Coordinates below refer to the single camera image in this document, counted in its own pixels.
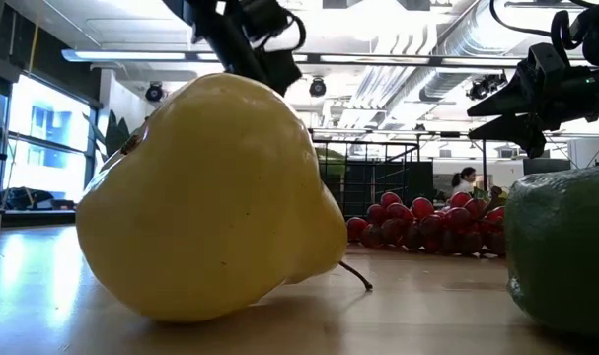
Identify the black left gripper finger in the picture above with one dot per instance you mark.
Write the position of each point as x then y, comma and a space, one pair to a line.
240, 51
281, 71

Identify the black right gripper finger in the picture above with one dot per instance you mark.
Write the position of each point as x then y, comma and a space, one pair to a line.
513, 96
523, 130

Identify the green avocado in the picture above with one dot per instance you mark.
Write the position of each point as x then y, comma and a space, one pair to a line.
565, 246

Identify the red grape bunch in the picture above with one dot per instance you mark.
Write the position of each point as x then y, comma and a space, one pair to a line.
427, 227

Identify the yellow pear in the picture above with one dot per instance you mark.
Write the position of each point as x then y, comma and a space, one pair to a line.
205, 197

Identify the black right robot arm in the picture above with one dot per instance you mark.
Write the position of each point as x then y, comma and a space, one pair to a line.
597, 29

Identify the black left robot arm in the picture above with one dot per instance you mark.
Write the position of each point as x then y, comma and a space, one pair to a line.
178, 10

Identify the black ceiling spotlight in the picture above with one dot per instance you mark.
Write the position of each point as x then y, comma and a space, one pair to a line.
484, 88
317, 88
154, 92

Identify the dark computer monitor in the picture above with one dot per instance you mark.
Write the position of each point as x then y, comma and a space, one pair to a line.
546, 166

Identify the person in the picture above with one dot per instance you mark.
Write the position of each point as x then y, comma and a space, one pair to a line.
464, 182

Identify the long ceiling light bar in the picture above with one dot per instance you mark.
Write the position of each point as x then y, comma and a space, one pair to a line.
131, 55

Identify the green succulent plant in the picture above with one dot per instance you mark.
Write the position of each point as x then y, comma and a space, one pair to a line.
114, 133

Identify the silver ventilation duct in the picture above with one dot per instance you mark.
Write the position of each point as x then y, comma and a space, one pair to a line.
462, 44

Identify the black background metal frame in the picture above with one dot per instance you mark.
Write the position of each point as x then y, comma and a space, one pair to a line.
378, 132

